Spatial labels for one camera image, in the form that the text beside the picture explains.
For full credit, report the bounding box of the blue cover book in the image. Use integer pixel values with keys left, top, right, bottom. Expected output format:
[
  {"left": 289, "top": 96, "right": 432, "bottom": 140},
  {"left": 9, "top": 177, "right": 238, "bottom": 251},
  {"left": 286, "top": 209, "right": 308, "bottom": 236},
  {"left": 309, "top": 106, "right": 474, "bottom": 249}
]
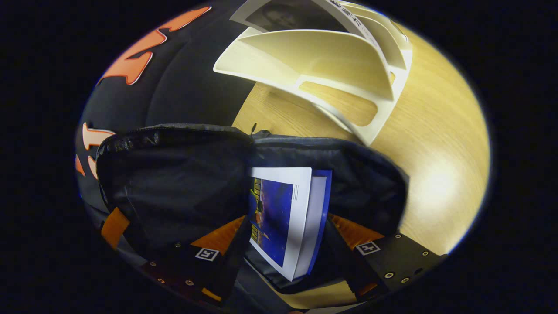
[{"left": 246, "top": 167, "right": 333, "bottom": 282}]

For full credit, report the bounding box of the white bookshelf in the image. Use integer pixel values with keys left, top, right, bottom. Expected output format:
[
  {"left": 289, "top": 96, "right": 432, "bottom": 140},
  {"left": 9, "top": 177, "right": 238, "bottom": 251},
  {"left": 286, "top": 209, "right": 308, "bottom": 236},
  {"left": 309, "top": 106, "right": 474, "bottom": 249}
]
[{"left": 213, "top": 0, "right": 414, "bottom": 147}]

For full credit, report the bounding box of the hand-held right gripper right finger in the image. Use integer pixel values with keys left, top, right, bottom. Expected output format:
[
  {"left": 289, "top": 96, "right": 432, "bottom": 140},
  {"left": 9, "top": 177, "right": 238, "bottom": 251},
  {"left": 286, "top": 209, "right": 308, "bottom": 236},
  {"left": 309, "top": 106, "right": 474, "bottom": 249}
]
[{"left": 323, "top": 213, "right": 449, "bottom": 302}]

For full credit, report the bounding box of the black schoolbag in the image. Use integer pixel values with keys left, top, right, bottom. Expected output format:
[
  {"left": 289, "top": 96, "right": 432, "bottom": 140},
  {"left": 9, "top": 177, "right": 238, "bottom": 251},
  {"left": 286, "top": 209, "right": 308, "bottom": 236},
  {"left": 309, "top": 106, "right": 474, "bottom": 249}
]
[{"left": 95, "top": 123, "right": 410, "bottom": 314}]

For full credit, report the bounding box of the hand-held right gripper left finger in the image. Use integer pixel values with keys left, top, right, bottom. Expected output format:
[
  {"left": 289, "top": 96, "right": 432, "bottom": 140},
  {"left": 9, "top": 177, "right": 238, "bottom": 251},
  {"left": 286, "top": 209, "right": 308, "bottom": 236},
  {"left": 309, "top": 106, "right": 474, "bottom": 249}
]
[{"left": 142, "top": 215, "right": 251, "bottom": 306}]

